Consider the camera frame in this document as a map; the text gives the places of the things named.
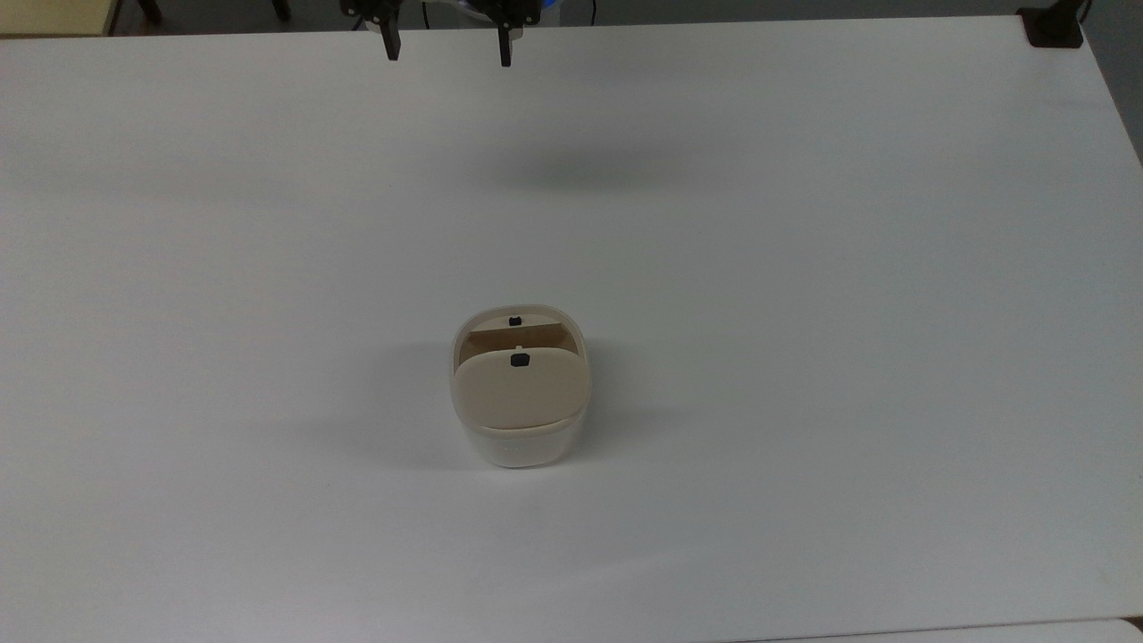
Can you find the white trash bin body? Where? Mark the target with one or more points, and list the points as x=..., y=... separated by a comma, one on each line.
x=520, y=445

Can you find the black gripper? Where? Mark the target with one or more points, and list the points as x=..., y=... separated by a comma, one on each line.
x=513, y=11

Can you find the dark chair leg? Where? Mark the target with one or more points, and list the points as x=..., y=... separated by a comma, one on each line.
x=281, y=8
x=150, y=9

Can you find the light wooden furniture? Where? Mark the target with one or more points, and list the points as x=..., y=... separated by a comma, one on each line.
x=54, y=16

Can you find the beige trash bin lid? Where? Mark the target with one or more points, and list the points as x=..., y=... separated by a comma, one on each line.
x=520, y=393

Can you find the black table clamp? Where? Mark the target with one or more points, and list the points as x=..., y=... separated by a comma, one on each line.
x=1054, y=27

